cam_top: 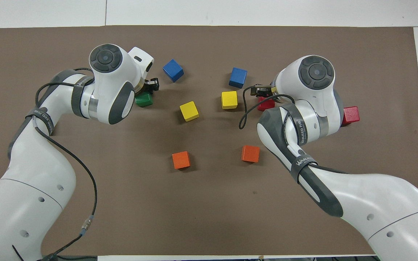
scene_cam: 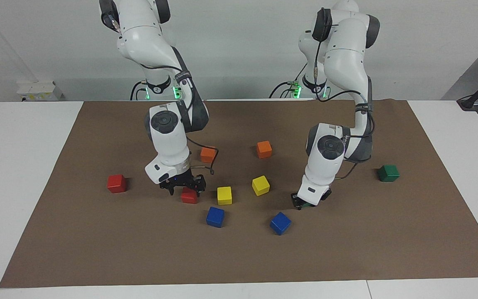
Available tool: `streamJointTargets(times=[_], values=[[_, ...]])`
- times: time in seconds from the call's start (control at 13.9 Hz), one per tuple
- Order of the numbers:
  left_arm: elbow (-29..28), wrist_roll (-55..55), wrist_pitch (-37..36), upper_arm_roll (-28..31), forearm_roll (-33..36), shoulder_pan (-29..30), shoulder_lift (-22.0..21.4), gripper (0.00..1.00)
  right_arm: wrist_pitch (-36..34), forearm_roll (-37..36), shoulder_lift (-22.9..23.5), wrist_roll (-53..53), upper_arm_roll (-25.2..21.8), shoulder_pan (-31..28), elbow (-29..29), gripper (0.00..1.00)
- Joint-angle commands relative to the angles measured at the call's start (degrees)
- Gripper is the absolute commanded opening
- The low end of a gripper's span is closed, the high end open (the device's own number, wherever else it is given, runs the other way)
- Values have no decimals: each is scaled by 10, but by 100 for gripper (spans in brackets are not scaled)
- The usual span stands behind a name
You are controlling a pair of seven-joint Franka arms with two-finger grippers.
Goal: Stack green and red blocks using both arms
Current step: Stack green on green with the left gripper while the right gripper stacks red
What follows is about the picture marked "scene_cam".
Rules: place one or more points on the brown table mat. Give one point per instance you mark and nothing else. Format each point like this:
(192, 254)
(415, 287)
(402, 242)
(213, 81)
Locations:
(98, 228)

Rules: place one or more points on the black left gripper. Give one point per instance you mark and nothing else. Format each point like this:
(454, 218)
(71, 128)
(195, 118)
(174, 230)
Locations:
(328, 194)

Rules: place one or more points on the white wall socket box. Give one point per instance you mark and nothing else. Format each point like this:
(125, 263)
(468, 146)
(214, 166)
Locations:
(40, 91)

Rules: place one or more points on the red wooden block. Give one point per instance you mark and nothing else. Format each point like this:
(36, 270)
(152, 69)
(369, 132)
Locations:
(116, 183)
(189, 198)

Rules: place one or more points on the orange wooden block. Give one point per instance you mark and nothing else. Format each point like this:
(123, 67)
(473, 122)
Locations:
(208, 155)
(264, 149)

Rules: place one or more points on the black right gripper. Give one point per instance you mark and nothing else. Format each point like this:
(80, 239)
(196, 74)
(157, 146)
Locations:
(185, 180)

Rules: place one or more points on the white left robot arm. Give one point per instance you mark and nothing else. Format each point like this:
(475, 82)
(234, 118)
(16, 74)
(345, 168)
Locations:
(326, 166)

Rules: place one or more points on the green wooden block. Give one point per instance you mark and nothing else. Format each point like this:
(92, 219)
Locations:
(388, 173)
(308, 206)

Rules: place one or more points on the blue wooden block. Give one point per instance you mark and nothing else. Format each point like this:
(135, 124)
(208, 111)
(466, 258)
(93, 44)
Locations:
(215, 217)
(280, 223)

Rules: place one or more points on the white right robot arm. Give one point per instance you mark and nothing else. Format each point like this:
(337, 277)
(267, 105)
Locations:
(168, 141)

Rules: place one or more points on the yellow wooden block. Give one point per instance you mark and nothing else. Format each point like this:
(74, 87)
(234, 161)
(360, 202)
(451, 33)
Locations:
(260, 185)
(224, 196)

